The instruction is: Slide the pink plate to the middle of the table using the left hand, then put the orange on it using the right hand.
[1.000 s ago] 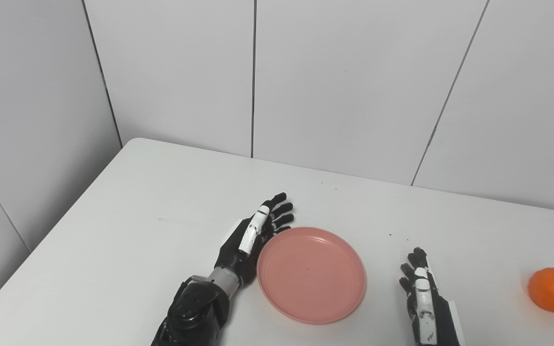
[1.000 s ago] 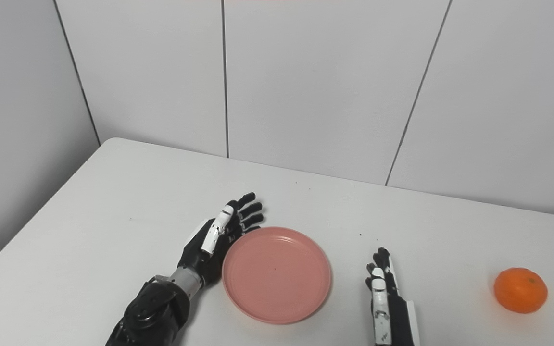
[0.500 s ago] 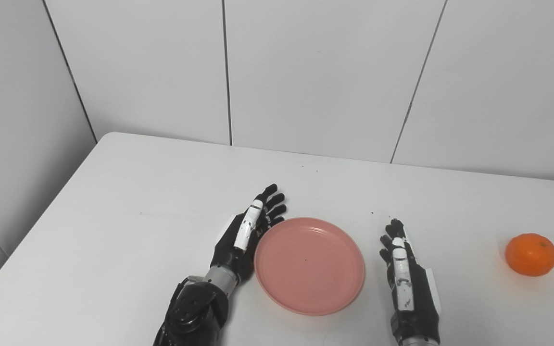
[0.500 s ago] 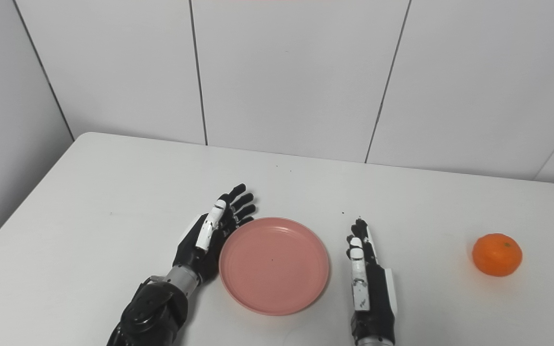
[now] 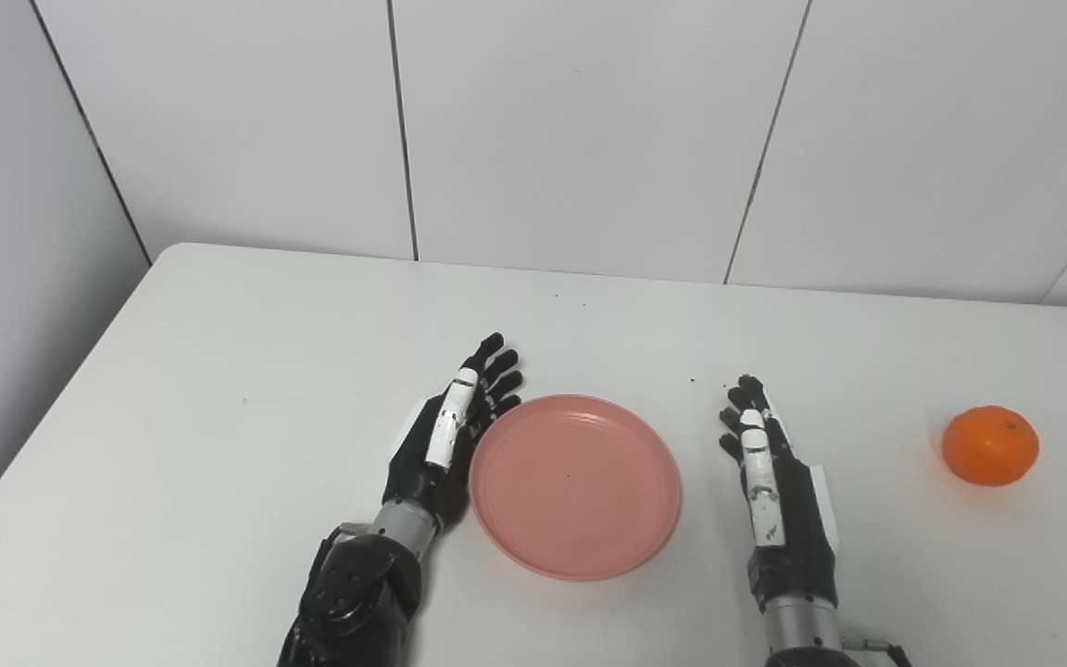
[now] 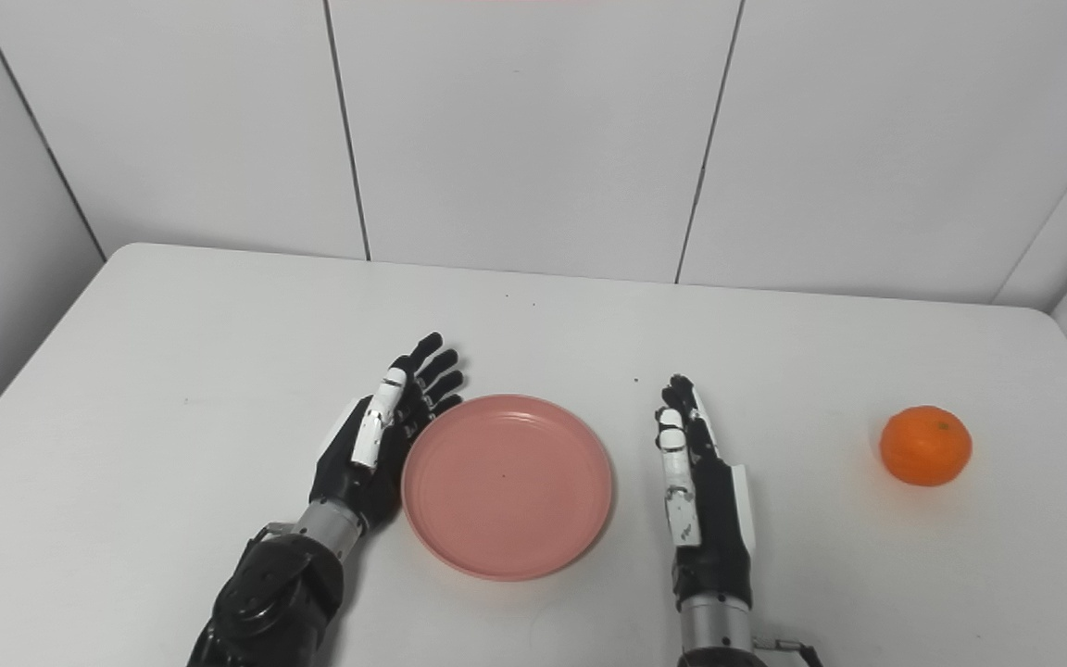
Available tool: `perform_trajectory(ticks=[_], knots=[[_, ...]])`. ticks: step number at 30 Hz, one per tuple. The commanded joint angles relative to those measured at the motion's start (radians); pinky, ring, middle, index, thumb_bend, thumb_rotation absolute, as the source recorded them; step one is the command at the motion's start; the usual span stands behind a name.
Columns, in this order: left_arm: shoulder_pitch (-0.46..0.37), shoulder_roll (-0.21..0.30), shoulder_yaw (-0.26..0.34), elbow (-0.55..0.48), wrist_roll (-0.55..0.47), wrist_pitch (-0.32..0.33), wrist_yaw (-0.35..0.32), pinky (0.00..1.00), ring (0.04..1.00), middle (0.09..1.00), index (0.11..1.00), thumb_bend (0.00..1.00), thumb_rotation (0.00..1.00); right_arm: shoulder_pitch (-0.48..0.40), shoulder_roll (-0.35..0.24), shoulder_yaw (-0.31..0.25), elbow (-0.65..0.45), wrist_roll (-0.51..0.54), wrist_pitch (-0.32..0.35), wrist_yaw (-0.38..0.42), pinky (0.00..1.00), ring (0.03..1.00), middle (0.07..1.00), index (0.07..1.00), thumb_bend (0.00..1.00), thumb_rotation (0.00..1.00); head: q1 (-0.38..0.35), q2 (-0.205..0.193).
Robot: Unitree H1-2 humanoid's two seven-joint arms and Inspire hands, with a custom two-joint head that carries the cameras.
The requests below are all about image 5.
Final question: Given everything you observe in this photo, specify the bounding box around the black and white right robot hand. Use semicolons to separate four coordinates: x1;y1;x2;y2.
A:
719;374;842;614

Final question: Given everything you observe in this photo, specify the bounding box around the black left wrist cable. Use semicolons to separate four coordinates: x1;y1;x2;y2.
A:
320;523;370;552

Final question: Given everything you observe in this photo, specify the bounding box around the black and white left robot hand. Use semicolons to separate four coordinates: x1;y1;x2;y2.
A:
382;333;524;534

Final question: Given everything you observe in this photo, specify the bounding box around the orange fruit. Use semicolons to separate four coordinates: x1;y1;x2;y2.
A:
941;405;1041;487

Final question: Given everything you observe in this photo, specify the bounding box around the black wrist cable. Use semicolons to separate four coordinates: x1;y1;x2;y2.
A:
839;625;914;667
320;523;370;552

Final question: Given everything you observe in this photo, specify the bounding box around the pink round plate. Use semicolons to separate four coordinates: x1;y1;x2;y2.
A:
469;394;683;582

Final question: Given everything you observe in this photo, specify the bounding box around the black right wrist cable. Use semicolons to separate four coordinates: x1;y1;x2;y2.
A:
839;625;914;667

